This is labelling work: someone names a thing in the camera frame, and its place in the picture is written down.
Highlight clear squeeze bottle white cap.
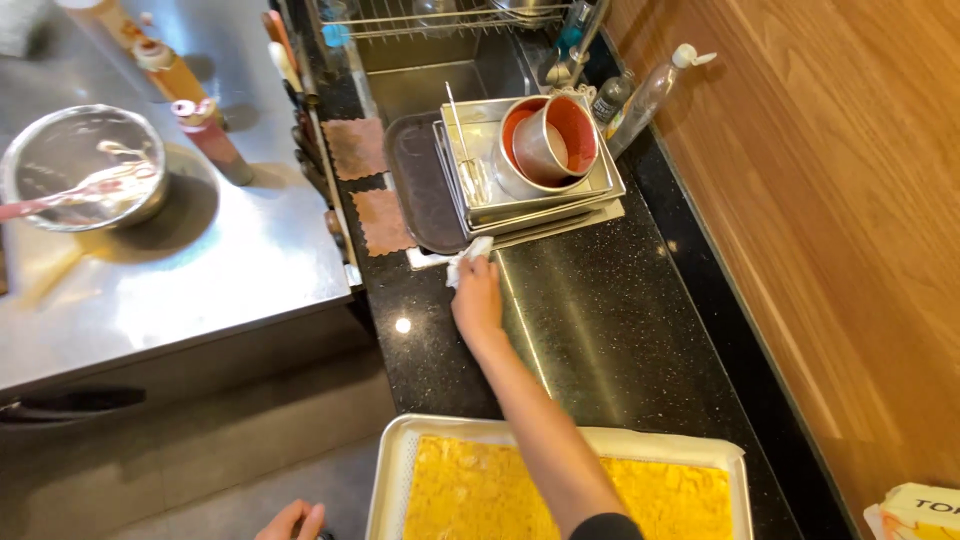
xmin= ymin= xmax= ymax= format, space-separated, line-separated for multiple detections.
xmin=604 ymin=42 xmax=718 ymax=160

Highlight blue dish soap bottle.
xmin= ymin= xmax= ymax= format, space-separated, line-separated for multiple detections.
xmin=556 ymin=0 xmax=595 ymax=60

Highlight white folded cloth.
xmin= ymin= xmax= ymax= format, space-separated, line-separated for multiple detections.
xmin=0 ymin=0 xmax=52 ymax=60

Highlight dark brown plastic tray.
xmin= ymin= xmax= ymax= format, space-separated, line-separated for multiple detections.
xmin=383 ymin=111 xmax=472 ymax=255

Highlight black drawer handle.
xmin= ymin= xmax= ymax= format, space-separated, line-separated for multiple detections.
xmin=0 ymin=385 xmax=148 ymax=426

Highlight black sleeve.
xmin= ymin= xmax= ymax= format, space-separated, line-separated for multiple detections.
xmin=567 ymin=512 xmax=646 ymax=540

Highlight square metal baking pan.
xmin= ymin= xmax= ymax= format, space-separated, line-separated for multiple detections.
xmin=433 ymin=120 xmax=627 ymax=226
xmin=439 ymin=94 xmax=615 ymax=205

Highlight pink silicone spatula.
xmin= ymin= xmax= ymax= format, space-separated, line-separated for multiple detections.
xmin=0 ymin=159 xmax=159 ymax=224

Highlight pink scalloped cloth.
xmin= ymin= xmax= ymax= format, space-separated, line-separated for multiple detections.
xmin=351 ymin=189 xmax=418 ymax=258
xmin=322 ymin=116 xmax=390 ymax=182

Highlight metal whisk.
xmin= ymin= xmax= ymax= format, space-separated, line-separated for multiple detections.
xmin=444 ymin=81 xmax=490 ymax=207

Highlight flat metal baking sheet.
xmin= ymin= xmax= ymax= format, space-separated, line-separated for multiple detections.
xmin=465 ymin=196 xmax=627 ymax=252

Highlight orange sauce squeeze bottle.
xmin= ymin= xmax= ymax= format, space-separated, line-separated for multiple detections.
xmin=132 ymin=37 xmax=210 ymax=106

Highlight stainless steel sink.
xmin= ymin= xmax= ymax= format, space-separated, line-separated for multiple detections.
xmin=352 ymin=28 xmax=556 ymax=127

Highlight wire dish rack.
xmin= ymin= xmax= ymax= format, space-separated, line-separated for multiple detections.
xmin=315 ymin=0 xmax=577 ymax=40

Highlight pink sauce squeeze bottle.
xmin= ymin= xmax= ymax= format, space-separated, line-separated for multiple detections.
xmin=171 ymin=98 xmax=256 ymax=188

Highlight white paper towel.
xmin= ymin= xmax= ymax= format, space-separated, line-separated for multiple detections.
xmin=444 ymin=235 xmax=496 ymax=291

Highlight large round metal cake tin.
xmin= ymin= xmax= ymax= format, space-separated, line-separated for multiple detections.
xmin=491 ymin=94 xmax=600 ymax=201

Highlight metal sink faucet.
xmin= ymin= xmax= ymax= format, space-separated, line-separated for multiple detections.
xmin=544 ymin=0 xmax=610 ymax=91

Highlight metal mixing bowl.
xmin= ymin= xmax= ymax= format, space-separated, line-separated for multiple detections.
xmin=0 ymin=104 xmax=171 ymax=233

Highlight person's left hand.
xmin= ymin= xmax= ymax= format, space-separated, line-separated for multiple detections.
xmin=254 ymin=499 xmax=327 ymax=540

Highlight person's right hand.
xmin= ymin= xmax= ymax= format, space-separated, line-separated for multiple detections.
xmin=449 ymin=255 xmax=506 ymax=347

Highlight large metal baking tray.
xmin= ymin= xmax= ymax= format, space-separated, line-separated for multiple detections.
xmin=365 ymin=413 xmax=755 ymax=540

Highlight small dark glass bottle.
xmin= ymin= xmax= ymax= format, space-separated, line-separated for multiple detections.
xmin=589 ymin=70 xmax=636 ymax=127

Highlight small round metal cake tin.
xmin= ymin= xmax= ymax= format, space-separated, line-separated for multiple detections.
xmin=512 ymin=110 xmax=571 ymax=187

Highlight yellow sponge cake sheet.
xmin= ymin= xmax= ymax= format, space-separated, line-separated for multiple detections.
xmin=402 ymin=435 xmax=734 ymax=540

